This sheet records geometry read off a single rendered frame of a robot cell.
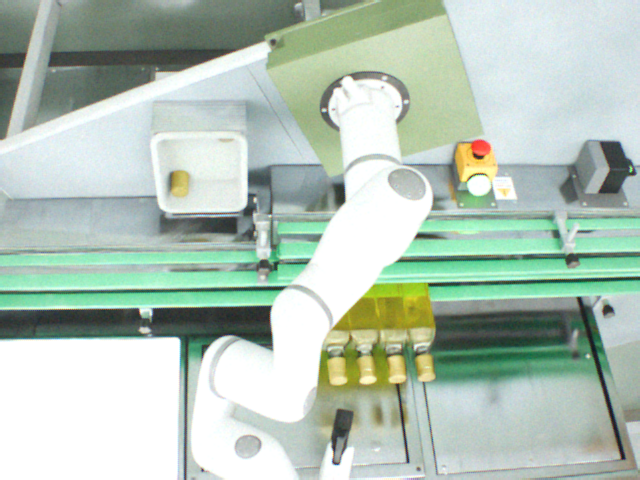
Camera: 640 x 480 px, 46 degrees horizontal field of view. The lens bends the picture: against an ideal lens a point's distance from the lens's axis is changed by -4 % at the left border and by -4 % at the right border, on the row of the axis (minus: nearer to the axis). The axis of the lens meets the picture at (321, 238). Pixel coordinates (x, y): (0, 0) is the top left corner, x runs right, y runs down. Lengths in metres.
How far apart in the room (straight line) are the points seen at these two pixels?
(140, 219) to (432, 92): 0.66
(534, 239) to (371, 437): 0.51
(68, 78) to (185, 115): 0.89
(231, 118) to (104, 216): 0.38
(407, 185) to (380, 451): 0.67
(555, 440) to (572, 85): 0.74
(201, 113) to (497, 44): 0.55
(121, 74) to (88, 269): 0.80
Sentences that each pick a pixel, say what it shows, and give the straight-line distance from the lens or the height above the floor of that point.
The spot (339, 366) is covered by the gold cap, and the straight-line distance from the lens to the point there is 1.51.
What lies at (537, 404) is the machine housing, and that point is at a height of 1.16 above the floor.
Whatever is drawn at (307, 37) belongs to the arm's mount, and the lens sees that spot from 1.33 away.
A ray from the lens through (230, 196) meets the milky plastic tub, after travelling 1.59.
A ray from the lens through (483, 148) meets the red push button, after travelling 1.57.
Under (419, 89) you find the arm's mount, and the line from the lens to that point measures 1.36.
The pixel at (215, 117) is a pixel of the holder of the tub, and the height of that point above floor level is 0.80.
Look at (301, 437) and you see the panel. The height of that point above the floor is 1.22.
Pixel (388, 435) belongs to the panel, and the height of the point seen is 1.23.
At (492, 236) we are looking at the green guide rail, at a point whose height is 0.92.
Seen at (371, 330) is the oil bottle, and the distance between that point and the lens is 1.54.
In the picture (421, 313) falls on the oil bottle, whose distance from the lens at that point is 1.58.
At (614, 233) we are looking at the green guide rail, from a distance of 1.70.
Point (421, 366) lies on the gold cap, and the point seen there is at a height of 1.14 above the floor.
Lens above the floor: 1.81
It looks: 36 degrees down
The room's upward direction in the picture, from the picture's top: 175 degrees clockwise
